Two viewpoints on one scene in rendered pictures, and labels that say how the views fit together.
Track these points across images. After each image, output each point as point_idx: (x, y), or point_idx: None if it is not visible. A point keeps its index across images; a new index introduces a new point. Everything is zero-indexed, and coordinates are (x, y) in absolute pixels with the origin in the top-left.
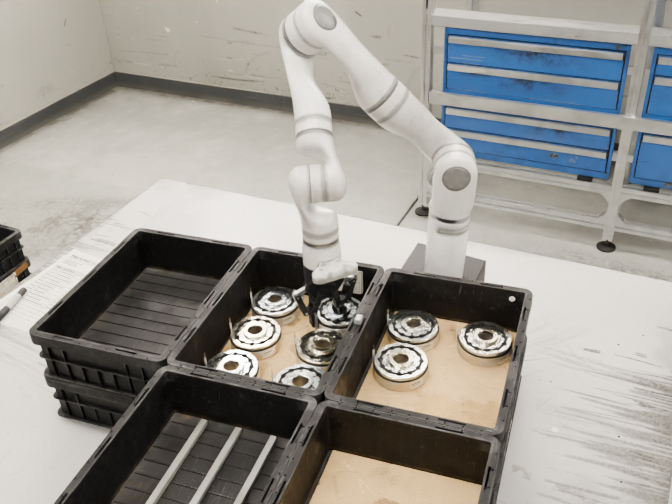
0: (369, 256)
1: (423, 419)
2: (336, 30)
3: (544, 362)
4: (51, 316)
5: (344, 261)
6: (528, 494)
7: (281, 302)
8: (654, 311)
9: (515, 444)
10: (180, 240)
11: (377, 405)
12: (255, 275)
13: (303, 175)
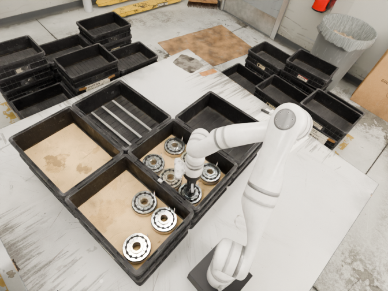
0: (272, 261)
1: (91, 177)
2: (276, 130)
3: None
4: (217, 97)
5: (181, 172)
6: (81, 245)
7: (205, 172)
8: None
9: (105, 256)
10: None
11: (109, 167)
12: (227, 167)
13: (196, 131)
